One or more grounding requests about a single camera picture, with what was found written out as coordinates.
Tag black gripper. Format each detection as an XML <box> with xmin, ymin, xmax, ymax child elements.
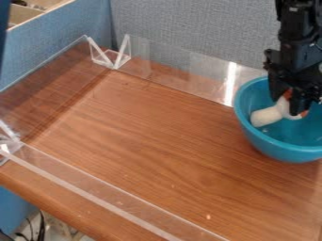
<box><xmin>265</xmin><ymin>49</ymin><xmax>322</xmax><ymax>116</ymax></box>

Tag white brown toy mushroom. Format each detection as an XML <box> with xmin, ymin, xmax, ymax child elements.
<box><xmin>250</xmin><ymin>90</ymin><xmax>309</xmax><ymax>127</ymax></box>

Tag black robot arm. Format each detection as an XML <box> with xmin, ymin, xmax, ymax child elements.
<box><xmin>265</xmin><ymin>0</ymin><xmax>322</xmax><ymax>116</ymax></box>

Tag blue plastic bowl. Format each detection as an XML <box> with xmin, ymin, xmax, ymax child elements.
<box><xmin>234</xmin><ymin>76</ymin><xmax>322</xmax><ymax>164</ymax></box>

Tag clear acrylic front barrier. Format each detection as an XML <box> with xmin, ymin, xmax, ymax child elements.
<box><xmin>0</xmin><ymin>120</ymin><xmax>229</xmax><ymax>241</ymax></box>

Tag wooden shelf box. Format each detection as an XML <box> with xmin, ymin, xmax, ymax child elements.
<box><xmin>8</xmin><ymin>0</ymin><xmax>75</xmax><ymax>28</ymax></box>

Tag clear acrylic corner bracket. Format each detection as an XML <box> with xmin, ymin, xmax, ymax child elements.
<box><xmin>86</xmin><ymin>34</ymin><xmax>133</xmax><ymax>70</ymax></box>

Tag black floor cables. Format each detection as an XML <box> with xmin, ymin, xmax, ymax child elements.
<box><xmin>0</xmin><ymin>210</ymin><xmax>49</xmax><ymax>241</ymax></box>

